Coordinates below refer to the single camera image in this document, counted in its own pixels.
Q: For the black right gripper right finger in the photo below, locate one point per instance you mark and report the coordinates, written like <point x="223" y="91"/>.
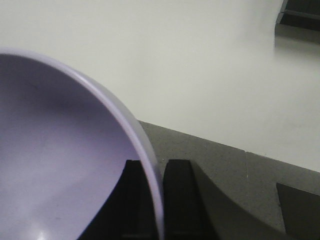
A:
<point x="196" y="209"/>

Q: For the black induction cooktop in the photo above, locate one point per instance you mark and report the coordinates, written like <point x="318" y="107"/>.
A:
<point x="300" y="212"/>

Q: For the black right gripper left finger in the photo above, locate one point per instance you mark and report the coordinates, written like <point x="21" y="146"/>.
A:
<point x="128" y="213"/>

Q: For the purple plastic bowl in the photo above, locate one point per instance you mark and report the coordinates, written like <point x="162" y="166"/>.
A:
<point x="64" y="142"/>

